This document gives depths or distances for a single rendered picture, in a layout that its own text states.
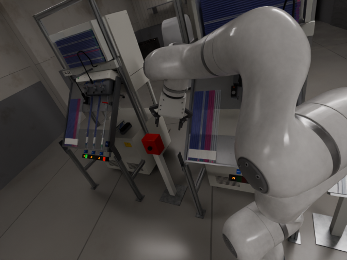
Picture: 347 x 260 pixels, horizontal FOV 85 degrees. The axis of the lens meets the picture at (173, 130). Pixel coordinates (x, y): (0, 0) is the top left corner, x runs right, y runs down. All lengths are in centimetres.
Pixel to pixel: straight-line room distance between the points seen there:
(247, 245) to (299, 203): 23
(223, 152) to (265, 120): 106
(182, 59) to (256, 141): 31
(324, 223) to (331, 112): 170
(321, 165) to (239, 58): 17
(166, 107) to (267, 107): 49
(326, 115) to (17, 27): 452
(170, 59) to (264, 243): 53
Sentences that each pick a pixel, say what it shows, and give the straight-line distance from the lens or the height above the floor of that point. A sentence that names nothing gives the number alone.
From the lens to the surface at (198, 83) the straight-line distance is 148.
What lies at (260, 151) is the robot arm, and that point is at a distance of 24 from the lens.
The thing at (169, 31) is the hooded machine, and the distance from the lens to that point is 418.
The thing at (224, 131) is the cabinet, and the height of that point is 62.
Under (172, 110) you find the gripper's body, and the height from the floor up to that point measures 133.
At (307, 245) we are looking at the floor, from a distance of 187.
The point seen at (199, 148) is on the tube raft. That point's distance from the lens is 134.
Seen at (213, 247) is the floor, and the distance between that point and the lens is 181.
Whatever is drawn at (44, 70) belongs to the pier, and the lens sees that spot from 457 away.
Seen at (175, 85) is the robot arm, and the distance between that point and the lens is 64.
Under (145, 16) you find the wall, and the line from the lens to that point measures 981.
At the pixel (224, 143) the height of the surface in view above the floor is 81.
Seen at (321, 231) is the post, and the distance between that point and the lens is 193.
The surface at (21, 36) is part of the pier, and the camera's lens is 458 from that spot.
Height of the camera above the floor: 165
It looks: 32 degrees down
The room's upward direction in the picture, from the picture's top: 18 degrees counter-clockwise
